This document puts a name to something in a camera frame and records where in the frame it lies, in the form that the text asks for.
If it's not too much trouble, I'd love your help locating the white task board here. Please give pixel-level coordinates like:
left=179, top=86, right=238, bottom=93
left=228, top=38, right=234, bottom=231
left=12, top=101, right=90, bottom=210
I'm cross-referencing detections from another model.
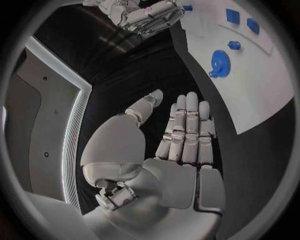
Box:
left=179, top=0, right=296, bottom=136

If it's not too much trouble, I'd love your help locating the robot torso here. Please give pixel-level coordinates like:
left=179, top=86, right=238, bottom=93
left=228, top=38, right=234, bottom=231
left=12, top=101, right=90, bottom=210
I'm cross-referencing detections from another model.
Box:
left=3, top=36, right=93, bottom=213

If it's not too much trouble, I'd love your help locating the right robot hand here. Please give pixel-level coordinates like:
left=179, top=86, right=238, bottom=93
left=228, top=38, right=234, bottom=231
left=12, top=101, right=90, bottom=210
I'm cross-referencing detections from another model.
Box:
left=98, top=0, right=187, bottom=37

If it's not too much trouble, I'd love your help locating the blue block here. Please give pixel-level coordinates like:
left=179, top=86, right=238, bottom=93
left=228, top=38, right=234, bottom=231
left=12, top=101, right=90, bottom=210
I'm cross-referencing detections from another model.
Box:
left=225, top=8, right=241, bottom=25
left=245, top=17, right=261, bottom=36

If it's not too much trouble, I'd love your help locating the blue gear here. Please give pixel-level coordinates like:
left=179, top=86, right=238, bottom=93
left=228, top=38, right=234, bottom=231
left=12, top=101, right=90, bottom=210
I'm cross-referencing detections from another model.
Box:
left=208, top=49, right=232, bottom=79

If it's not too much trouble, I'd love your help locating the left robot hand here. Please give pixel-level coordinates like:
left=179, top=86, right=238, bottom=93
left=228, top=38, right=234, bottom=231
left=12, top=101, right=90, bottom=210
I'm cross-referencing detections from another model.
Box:
left=79, top=89, right=227, bottom=240

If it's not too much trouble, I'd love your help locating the blue peg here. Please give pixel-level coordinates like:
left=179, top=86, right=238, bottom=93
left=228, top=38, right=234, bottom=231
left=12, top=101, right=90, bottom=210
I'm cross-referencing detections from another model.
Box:
left=226, top=40, right=242, bottom=51

